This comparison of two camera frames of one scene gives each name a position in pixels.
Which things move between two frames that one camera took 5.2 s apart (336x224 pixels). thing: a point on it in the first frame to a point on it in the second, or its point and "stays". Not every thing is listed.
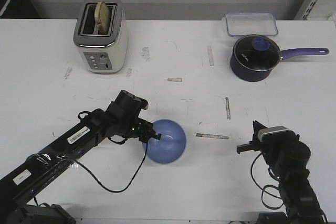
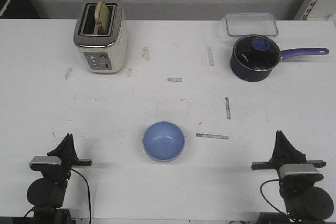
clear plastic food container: x=251 y=23 stays
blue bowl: x=172 y=145 stays
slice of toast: x=103 y=18 stays
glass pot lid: x=257 y=52 stays
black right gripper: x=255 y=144 to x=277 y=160
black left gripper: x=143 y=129 to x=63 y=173
